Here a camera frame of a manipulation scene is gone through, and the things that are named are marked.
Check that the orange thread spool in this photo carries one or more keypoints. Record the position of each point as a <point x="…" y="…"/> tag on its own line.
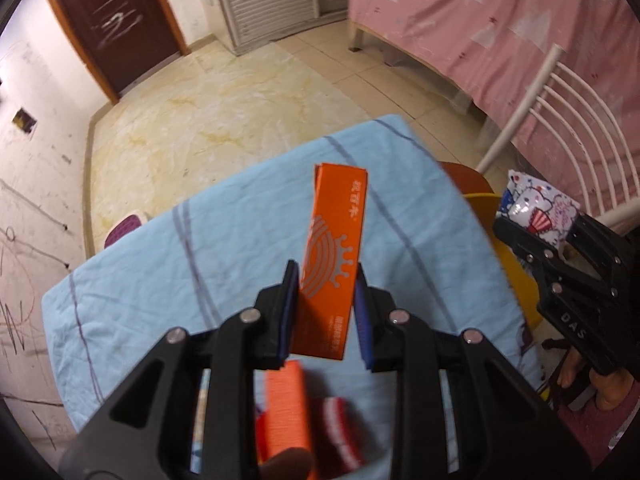
<point x="284" y="420"/>

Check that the orange round stool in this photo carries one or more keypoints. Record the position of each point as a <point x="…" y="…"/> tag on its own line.
<point x="466" y="179"/>

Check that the light blue bed sheet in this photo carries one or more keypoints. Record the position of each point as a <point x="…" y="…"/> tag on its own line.
<point x="209" y="257"/>

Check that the Hello Kitty snack wrapper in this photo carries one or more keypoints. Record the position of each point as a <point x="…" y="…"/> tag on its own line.
<point x="538" y="207"/>

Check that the dark brown door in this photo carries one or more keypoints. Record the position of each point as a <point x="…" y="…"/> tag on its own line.
<point x="120" y="41"/>

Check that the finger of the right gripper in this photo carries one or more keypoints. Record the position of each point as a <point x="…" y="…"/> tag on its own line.
<point x="517" y="239"/>
<point x="606" y="251"/>

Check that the yellow round stool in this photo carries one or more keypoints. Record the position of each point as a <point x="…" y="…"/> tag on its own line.
<point x="485" y="206"/>

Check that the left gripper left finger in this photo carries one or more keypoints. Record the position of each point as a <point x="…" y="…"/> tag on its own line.
<point x="187" y="410"/>

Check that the white metal chair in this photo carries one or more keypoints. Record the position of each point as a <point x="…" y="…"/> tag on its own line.
<point x="572" y="117"/>

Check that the pink bed curtain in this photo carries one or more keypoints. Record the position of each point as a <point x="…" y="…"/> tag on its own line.
<point x="492" y="49"/>

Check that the orange cardboard box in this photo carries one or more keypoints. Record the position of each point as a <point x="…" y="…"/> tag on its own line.
<point x="330" y="265"/>

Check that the right hand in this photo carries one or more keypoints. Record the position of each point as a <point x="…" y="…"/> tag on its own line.
<point x="611" y="389"/>

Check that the left hand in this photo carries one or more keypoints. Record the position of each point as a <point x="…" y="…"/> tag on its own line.
<point x="291" y="464"/>

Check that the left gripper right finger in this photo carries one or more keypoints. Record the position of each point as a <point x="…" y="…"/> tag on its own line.
<point x="462" y="411"/>

